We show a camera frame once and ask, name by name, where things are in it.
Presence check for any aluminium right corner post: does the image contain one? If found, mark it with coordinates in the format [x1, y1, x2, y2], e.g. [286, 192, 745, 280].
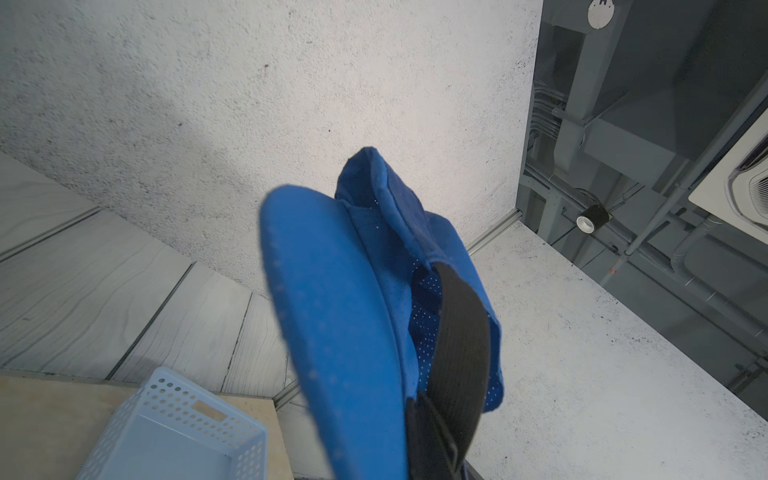
[272, 208, 523, 409]

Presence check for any ceiling air conditioner unit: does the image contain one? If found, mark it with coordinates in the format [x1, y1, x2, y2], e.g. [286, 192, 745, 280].
[689, 112, 767, 243]

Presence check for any light blue plastic basket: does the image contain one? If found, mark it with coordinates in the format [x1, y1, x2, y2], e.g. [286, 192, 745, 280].
[77, 367, 268, 479]

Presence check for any black ceiling spotlight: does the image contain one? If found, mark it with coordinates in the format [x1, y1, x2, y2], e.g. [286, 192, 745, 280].
[576, 204, 611, 234]

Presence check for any blue baseball cap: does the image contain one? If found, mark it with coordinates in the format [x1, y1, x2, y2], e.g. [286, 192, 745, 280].
[259, 147, 504, 479]

